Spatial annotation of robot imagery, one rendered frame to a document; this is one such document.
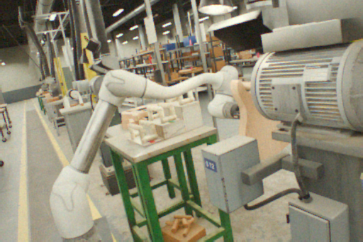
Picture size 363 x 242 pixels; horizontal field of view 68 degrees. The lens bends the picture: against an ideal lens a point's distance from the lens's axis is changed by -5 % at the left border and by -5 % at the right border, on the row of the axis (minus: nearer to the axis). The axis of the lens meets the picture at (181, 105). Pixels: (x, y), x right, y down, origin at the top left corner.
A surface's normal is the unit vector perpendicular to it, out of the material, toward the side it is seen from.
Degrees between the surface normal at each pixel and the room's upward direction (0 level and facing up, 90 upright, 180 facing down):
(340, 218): 90
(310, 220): 90
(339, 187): 90
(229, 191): 90
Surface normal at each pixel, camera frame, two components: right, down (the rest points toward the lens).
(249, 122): 0.51, 0.10
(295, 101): -0.85, 0.25
